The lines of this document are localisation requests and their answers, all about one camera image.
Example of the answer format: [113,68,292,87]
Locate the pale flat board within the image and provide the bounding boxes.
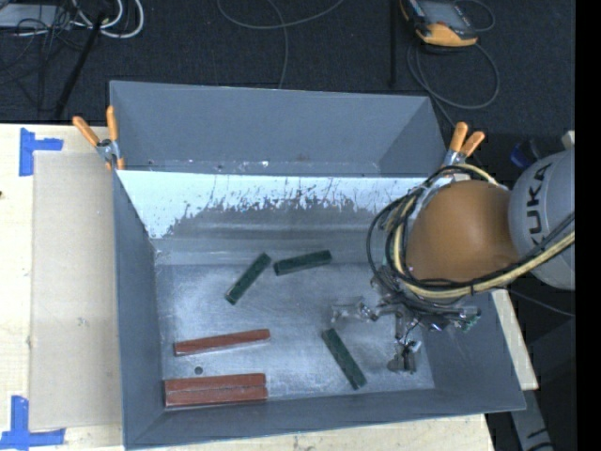
[27,150,125,434]

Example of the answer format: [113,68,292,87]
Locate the red-brown flat block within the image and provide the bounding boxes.
[173,328,272,358]
[163,384,270,410]
[162,372,268,393]

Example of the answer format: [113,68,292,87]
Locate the dark green flat block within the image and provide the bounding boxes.
[272,249,333,277]
[320,327,368,391]
[224,252,273,306]

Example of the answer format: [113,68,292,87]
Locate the grey metal bin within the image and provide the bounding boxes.
[108,80,528,451]

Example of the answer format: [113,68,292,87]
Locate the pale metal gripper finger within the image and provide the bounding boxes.
[330,297,378,324]
[386,338,421,374]

